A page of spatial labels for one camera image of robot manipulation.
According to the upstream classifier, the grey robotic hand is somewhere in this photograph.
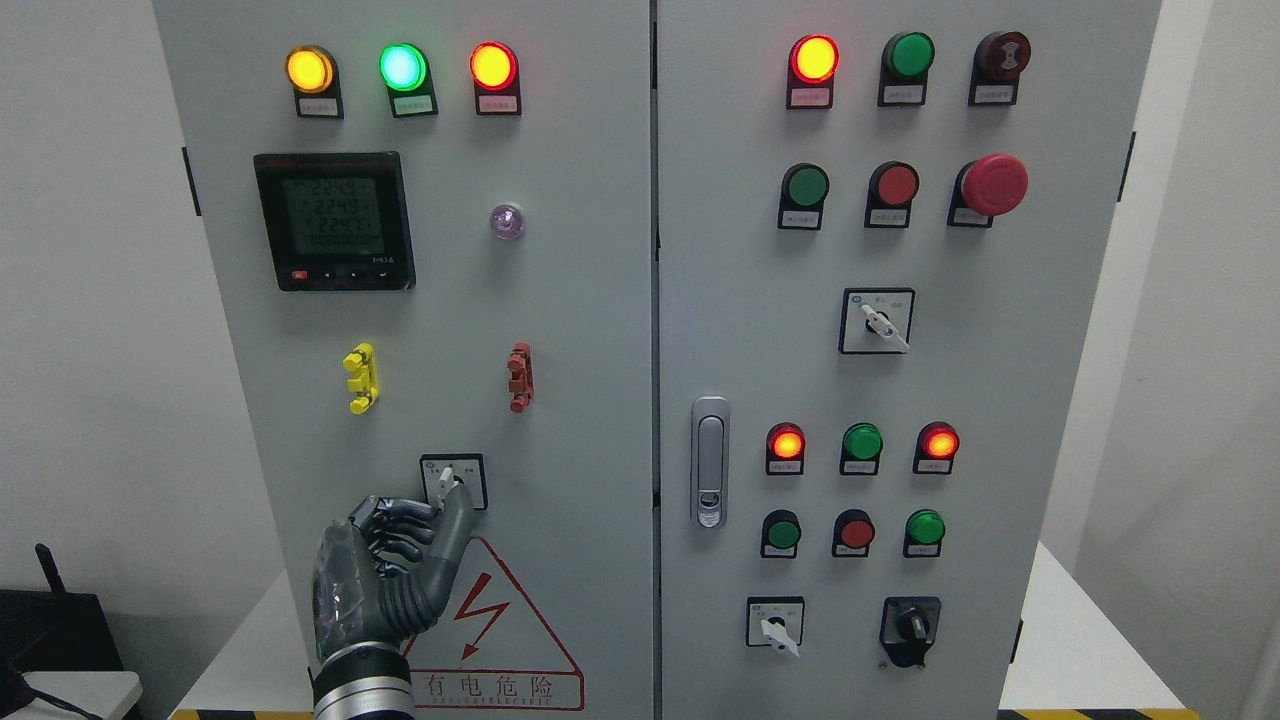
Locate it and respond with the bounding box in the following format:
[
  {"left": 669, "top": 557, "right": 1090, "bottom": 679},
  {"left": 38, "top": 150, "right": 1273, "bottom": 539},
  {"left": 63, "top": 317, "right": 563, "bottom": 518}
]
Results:
[{"left": 312, "top": 482, "right": 477, "bottom": 664}]

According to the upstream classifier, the white rotary selector switch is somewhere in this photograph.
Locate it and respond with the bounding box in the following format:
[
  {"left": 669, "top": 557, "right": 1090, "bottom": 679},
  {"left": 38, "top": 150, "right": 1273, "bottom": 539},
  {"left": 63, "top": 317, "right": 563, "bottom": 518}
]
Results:
[{"left": 419, "top": 454, "right": 489, "bottom": 511}]

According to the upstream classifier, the green lit indicator light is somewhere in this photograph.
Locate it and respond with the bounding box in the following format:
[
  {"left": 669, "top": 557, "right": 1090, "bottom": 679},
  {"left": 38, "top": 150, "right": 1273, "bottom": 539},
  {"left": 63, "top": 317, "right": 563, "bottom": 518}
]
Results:
[{"left": 379, "top": 42, "right": 439, "bottom": 118}]

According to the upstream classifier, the yellow indicator light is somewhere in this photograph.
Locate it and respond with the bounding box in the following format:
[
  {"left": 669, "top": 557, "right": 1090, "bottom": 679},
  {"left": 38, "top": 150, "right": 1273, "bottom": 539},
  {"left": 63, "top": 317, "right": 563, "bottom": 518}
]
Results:
[{"left": 285, "top": 45, "right": 346, "bottom": 120}]

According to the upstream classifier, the red electrical hazard warning sticker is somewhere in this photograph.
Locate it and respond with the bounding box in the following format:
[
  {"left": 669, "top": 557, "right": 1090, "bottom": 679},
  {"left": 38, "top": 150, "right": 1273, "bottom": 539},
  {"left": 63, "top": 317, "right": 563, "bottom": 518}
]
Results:
[{"left": 403, "top": 536, "right": 586, "bottom": 714}]

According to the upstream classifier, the white box bottom left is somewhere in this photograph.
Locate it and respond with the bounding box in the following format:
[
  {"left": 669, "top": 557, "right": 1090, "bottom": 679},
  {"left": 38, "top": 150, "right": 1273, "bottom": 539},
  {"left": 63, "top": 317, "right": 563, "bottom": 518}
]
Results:
[{"left": 23, "top": 671, "right": 143, "bottom": 719}]

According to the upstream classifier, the black router with antenna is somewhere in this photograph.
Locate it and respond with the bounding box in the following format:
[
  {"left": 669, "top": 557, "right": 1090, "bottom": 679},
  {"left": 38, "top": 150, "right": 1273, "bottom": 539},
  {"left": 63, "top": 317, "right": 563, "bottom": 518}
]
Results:
[{"left": 1, "top": 543, "right": 124, "bottom": 673}]

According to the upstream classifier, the grey left cabinet door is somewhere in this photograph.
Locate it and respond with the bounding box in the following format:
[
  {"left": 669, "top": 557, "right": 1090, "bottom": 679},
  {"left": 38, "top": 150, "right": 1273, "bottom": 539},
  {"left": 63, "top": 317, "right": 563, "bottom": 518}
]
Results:
[{"left": 155, "top": 1, "right": 654, "bottom": 719}]

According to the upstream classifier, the grey cabinet door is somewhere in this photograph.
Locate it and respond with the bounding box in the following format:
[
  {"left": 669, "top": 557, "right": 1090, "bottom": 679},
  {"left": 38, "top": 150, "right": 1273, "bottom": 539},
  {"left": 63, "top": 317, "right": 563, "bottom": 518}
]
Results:
[
  {"left": 155, "top": 1, "right": 654, "bottom": 719},
  {"left": 655, "top": 1, "right": 1161, "bottom": 719}
]

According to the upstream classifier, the black digital power meter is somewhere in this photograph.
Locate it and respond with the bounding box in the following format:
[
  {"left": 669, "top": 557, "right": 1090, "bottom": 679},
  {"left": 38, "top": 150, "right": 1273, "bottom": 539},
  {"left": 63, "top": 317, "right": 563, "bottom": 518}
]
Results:
[{"left": 253, "top": 151, "right": 416, "bottom": 292}]

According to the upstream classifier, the small clear lamp bulb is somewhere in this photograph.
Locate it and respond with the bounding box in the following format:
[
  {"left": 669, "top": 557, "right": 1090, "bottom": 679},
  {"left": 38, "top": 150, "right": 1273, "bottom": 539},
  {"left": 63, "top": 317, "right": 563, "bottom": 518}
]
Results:
[{"left": 489, "top": 202, "right": 526, "bottom": 241}]

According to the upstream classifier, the white rotary selector lower right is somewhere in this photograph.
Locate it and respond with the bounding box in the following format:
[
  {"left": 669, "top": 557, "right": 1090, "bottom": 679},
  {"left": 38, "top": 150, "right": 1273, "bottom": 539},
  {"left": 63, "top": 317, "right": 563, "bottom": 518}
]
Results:
[{"left": 745, "top": 594, "right": 806, "bottom": 659}]

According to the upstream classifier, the white rotary selector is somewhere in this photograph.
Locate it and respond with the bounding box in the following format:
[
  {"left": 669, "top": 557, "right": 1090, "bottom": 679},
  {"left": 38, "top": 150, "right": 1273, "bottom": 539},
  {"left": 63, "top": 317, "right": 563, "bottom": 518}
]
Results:
[
  {"left": 745, "top": 594, "right": 806, "bottom": 659},
  {"left": 838, "top": 287, "right": 916, "bottom": 355}
]

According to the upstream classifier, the green push button lower left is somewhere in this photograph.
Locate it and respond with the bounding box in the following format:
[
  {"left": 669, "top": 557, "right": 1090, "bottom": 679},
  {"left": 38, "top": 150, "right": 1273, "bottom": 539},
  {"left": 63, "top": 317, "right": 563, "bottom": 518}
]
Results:
[{"left": 759, "top": 509, "right": 803, "bottom": 559}]

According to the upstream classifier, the green push button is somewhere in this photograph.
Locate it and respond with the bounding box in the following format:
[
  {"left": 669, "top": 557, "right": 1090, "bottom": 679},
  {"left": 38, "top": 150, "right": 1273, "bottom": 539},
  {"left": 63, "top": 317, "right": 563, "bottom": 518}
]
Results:
[
  {"left": 759, "top": 509, "right": 803, "bottom": 559},
  {"left": 776, "top": 163, "right": 829, "bottom": 231},
  {"left": 901, "top": 509, "right": 947, "bottom": 559}
]

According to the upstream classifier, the red lit indicator lower left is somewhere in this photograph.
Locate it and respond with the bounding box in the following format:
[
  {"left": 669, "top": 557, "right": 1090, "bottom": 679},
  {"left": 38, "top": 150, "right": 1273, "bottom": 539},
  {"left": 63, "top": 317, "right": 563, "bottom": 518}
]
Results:
[{"left": 765, "top": 421, "right": 806, "bottom": 477}]

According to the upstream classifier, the red push button lower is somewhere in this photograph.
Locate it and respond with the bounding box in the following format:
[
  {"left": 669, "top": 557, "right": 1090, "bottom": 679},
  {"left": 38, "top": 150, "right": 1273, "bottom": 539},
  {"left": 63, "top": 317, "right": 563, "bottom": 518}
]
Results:
[{"left": 829, "top": 509, "right": 876, "bottom": 559}]

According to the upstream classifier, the red push button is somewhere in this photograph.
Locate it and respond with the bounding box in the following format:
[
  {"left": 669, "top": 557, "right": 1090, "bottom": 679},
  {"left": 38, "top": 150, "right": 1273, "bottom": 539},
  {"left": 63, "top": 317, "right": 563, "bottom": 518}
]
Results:
[
  {"left": 829, "top": 509, "right": 876, "bottom": 559},
  {"left": 864, "top": 161, "right": 920, "bottom": 229}
]

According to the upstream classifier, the green indicator lower middle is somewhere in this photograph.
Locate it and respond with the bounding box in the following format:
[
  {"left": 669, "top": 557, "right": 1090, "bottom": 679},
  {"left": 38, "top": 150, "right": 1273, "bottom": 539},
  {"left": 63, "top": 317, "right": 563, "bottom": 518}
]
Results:
[{"left": 838, "top": 421, "right": 884, "bottom": 477}]

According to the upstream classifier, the red lit indicator light left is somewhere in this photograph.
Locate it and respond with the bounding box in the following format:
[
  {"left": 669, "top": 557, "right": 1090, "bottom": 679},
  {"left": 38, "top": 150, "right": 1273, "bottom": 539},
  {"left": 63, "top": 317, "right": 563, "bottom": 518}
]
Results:
[{"left": 468, "top": 41, "right": 522, "bottom": 117}]

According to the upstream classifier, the green push button lower right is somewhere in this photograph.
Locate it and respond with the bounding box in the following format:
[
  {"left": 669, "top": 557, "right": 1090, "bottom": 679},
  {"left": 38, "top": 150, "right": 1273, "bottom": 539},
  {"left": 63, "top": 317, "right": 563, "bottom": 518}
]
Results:
[{"left": 901, "top": 509, "right": 947, "bottom": 559}]

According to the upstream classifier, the white rotary selector upper right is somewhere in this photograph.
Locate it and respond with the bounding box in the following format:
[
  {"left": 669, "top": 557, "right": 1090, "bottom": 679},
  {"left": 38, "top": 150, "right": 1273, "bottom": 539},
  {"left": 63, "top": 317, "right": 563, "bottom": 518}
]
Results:
[{"left": 838, "top": 287, "right": 916, "bottom": 355}]

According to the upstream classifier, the green push button upper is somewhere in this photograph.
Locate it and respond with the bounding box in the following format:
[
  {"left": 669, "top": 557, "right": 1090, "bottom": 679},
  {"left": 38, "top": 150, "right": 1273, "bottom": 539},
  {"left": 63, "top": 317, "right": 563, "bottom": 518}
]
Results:
[{"left": 776, "top": 163, "right": 829, "bottom": 231}]

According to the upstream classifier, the red lit indicator lower right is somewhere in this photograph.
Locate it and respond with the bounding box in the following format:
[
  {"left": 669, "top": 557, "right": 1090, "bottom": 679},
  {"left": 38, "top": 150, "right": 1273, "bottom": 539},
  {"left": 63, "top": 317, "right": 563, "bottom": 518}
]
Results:
[{"left": 913, "top": 421, "right": 960, "bottom": 475}]

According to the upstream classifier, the grey right cabinet door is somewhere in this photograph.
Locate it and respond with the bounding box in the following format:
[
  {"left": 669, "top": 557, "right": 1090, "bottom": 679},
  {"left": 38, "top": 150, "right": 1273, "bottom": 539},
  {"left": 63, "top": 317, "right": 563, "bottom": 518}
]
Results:
[{"left": 655, "top": 1, "right": 1161, "bottom": 719}]

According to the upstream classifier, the red push button upper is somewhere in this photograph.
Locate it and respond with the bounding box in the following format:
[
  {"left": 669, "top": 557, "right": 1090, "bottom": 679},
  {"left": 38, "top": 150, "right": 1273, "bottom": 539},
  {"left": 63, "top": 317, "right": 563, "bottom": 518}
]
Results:
[{"left": 864, "top": 161, "right": 920, "bottom": 229}]

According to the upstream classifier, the red lit indicator top right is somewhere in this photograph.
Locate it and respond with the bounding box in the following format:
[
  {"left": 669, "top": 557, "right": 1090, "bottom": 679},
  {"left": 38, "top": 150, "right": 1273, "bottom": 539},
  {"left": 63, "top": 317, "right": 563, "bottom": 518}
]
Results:
[{"left": 785, "top": 35, "right": 840, "bottom": 110}]

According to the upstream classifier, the red emergency stop mushroom button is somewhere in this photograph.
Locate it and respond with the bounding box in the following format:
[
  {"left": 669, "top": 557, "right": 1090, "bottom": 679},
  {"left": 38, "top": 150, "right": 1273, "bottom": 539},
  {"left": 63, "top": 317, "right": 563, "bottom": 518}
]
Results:
[{"left": 947, "top": 152, "right": 1029, "bottom": 229}]

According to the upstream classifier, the green indicator top right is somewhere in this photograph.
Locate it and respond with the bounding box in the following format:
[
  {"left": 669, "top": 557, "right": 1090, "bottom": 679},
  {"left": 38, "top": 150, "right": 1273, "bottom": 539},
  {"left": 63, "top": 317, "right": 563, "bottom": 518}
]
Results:
[{"left": 877, "top": 31, "right": 936, "bottom": 108}]

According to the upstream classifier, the dark red buzzer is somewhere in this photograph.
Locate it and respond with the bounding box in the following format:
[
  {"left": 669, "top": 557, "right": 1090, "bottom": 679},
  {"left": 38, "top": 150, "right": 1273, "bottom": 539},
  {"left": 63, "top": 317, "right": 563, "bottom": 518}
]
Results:
[{"left": 968, "top": 31, "right": 1032, "bottom": 108}]

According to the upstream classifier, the silver cabinet door handle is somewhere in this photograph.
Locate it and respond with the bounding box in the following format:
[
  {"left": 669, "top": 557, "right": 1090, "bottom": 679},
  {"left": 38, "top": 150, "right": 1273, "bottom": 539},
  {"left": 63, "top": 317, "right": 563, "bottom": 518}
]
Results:
[{"left": 690, "top": 396, "right": 730, "bottom": 529}]

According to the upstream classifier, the black rotary knob switch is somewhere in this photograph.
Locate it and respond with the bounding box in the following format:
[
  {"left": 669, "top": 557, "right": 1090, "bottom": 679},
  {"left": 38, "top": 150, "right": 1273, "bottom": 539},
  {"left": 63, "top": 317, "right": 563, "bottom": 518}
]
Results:
[{"left": 879, "top": 596, "right": 942, "bottom": 667}]

